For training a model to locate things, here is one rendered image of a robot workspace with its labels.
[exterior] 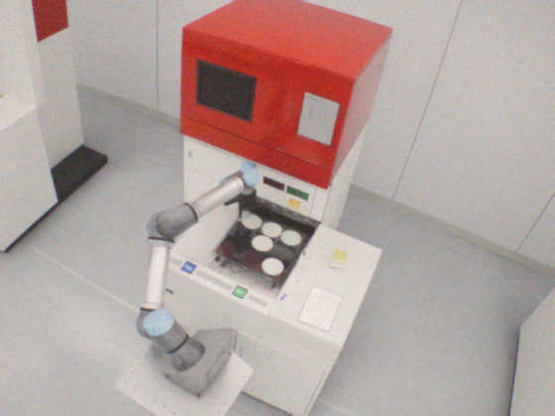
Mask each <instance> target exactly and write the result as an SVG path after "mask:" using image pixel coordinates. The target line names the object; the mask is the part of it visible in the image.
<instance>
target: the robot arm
mask: <svg viewBox="0 0 555 416"><path fill-rule="evenodd" d="M259 181H260V176H259V173H258V172H257V167H256V165H255V164H254V163H252V162H248V161H247V162H243V163H242V164H241V167H240V170H238V171H236V172H234V173H232V174H230V175H228V177H226V178H224V179H222V180H220V181H219V183H218V186H216V187H214V188H213V189H211V190H209V191H208V192H206V193H204V194H202V195H201V197H199V198H197V199H195V200H194V201H192V202H190V203H188V202H185V203H184V204H182V205H180V206H177V207H174V208H170V209H166V210H164V211H159V212H156V213H154V214H153V215H152V216H150V218H149V219H148V221H147V224H146V230H147V233H148V243H149V244H150V252H151V253H150V259H149V266H148V273H147V279H146V282H147V286H146V293H145V298H144V303H143V304H142V305H141V306H140V312H139V314H138V317H137V318H136V320H135V328H136V330H137V331H138V333H139V334H140V335H141V336H142V337H143V338H144V339H147V340H152V341H155V342H157V343H158V344H159V345H160V346H161V347H162V349H163V350H164V351H165V352H166V353H167V355H168V357H169V359H170V361H171V364H172V366H173V368H174V369H175V370H176V371H178V372H181V371H185V370H187V369H191V368H192V367H193V366H194V365H195V364H197V363H198V362H199V361H200V359H201V358H202V357H203V355H204V354H205V351H206V349H205V348H204V346H203V345H202V344H201V343H200V342H199V341H197V340H195V339H194V338H192V337H190V336H189V335H188V334H187V333H186V332H185V331H184V329H183V328H182V327H181V326H180V325H179V323H178V322H177V321H176V320H175V319H174V318H173V316H172V314H171V313H170V312H168V311H167V308H166V306H165V296H166V289H167V276H168V274H167V268H168V261H169V254H170V248H171V247H173V246H174V244H175V237H177V236H179V235H181V234H182V233H184V232H185V231H187V230H188V229H190V228H191V227H193V226H194V225H196V224H197V223H198V222H199V218H201V217H202V216H204V215H205V214H207V213H209V212H210V211H212V210H213V209H215V208H217V207H218V206H220V205H222V204H223V205H224V206H229V205H232V204H235V203H238V202H239V203H238V210H239V211H238V220H239V222H241V220H246V219H250V217H251V216H250V215H247V214H250V213H251V212H255V210H254V207H255V208H256V197H257V189H255V185H257V184H258V183H259Z"/></svg>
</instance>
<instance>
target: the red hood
mask: <svg viewBox="0 0 555 416"><path fill-rule="evenodd" d="M392 33H393V28H392V27H390V26H386V25H383V24H379V23H376V22H373V21H370V20H367V19H363V18H360V17H356V16H353V15H350V14H346V13H343V12H339V11H337V10H334V9H330V8H327V7H323V6H320V5H316V4H313V3H310V2H306V1H299V0H233V1H232V2H230V3H228V4H226V5H224V6H222V7H220V8H218V9H216V10H214V11H212V12H210V13H209V14H207V15H205V16H203V17H201V18H199V19H197V20H194V21H192V22H190V23H188V24H186V25H185V26H183V27H182V40H181V59H180V68H181V79H180V103H179V109H180V133H181V134H183V135H185V136H187V137H190V138H192V139H195V140H197V141H199V142H202V143H204V144H207V145H209V146H213V147H215V148H218V149H220V150H223V151H225V152H228V153H230V154H233V155H236V156H240V157H242V158H246V159H248V160H251V161H253V162H256V163H258V164H261V165H263V166H266V167H269V168H272V169H275V170H277V171H280V172H282V173H285V174H288V175H291V176H293V177H296V179H298V180H301V181H303V182H306V183H309V184H312V185H315V186H317V187H320V188H322V189H325V190H327V188H328V187H329V185H330V183H332V182H333V180H334V178H335V177H336V175H337V173H338V171H339V169H340V168H341V166H342V164H343V163H344V161H345V159H346V158H347V156H348V154H349V153H350V151H351V150H352V148H353V146H354V145H355V143H356V142H357V141H358V139H359V137H360V136H361V132H362V131H363V129H364V127H365V126H366V124H367V123H368V121H369V119H370V116H371V112H372V109H373V106H374V100H375V97H376V94H377V91H378V88H379V84H380V83H379V81H380V79H381V76H382V73H383V69H384V64H385V61H386V57H387V55H388V49H389V44H390V42H391V40H390V39H391V36H392Z"/></svg>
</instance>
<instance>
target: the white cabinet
mask: <svg viewBox="0 0 555 416"><path fill-rule="evenodd" d="M165 306H166V308H167V311H168V312H170V313H171V314H172V316H173V318H174V319H175V320H176V321H177V322H178V323H179V324H183V325H186V326H188V327H190V328H194V329H197V330H207V329H219V328H223V329H230V328H234V330H235V331H234V333H233V337H232V346H231V351H232V352H234V353H235V354H236V355H237V356H239V357H240V358H241V359H242V360H243V361H244V362H245V363H246V364H247V365H248V366H249V367H251V368H252V369H253V370H254V372H253V374H252V375H251V377H250V379H249V380H248V381H247V383H246V384H245V386H244V387H243V388H242V391H244V392H246V393H248V394H250V395H252V396H254V397H257V398H259V399H261V400H263V401H265V402H267V403H269V404H271V405H274V406H275V407H277V408H279V409H281V410H283V411H287V412H289V413H291V414H293V415H294V416H307V415H308V413H309V410H310V408H311V407H312V405H313V402H314V401H315V399H316V397H317V394H319V392H320V391H321V389H322V386H323V385H324V383H325V380H326V378H327V376H328V375H329V372H330V370H331V368H332V366H333V364H334V363H332V362H330V361H328V360H326V359H324V358H322V357H320V356H317V355H315V354H313V353H310V352H308V351H306V350H304V349H302V348H300V347H298V346H296V345H292V344H290V343H288V342H286V341H284V340H281V339H279V338H277V337H275V336H273V335H271V334H269V333H267V332H265V331H264V332H263V331H261V330H257V329H255V328H253V327H251V326H249V325H247V324H245V323H243V322H241V321H239V320H237V319H235V318H233V317H231V316H229V315H226V314H224V313H221V312H219V311H217V310H215V309H213V308H211V307H209V306H207V305H205V304H204V303H203V302H201V301H199V300H197V299H195V298H192V297H190V296H188V295H186V294H184V293H182V292H180V291H178V290H176V289H174V288H172V287H170V286H168V285H167V286H166V296H165Z"/></svg>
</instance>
